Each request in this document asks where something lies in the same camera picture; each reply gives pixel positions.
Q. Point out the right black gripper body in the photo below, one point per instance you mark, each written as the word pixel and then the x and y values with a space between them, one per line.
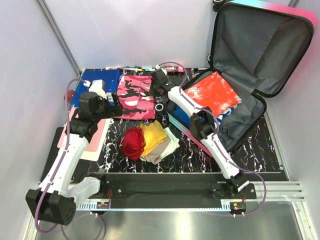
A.
pixel 153 91

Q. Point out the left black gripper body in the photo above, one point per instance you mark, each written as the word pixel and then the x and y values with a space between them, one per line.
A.
pixel 109 111

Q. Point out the pink camouflage garment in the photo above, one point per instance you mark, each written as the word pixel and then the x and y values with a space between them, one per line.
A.
pixel 135 97

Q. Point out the red lace bra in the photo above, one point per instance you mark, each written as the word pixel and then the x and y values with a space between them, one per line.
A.
pixel 132 143

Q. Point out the yellow bra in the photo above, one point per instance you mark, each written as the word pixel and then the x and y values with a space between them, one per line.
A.
pixel 154 134

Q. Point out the orange white shirt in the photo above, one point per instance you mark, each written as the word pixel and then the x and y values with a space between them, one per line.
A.
pixel 214 92

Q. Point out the white bra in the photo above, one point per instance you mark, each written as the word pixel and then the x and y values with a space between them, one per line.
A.
pixel 173 143

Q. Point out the beige bra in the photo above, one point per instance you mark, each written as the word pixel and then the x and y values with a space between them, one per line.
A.
pixel 159 152

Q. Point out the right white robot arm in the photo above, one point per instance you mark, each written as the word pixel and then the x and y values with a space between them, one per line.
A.
pixel 204 128

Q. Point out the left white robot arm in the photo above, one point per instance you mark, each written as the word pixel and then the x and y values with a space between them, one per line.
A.
pixel 54 201

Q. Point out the teal capped marker pen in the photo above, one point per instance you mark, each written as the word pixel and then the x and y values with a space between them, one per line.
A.
pixel 148 69

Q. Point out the black tape roll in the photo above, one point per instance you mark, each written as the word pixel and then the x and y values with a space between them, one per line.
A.
pixel 159 107

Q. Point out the pink patterned tube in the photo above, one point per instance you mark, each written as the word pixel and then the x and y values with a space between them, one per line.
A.
pixel 170 68

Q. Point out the colourful marker pen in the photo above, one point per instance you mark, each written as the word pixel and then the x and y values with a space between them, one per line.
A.
pixel 131 68

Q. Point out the brown red round object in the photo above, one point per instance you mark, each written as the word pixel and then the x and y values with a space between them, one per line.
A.
pixel 70 95

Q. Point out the blue t-shirt white print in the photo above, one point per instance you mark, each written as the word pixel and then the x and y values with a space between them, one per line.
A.
pixel 181 116

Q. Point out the pink white board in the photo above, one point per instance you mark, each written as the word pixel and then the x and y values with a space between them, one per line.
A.
pixel 94 148

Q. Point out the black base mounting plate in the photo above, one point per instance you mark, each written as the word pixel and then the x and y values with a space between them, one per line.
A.
pixel 212 185

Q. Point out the pink teal hardshell suitcase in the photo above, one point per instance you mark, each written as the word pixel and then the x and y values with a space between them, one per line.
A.
pixel 256 46

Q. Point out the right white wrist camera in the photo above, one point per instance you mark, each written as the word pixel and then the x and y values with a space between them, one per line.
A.
pixel 157 67

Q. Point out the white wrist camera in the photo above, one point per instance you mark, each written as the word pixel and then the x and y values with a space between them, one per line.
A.
pixel 157 67
pixel 96 86

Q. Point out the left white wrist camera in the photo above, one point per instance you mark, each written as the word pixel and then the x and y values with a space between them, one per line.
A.
pixel 96 86

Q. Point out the aluminium rail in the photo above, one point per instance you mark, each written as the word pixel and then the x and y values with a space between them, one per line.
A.
pixel 256 192

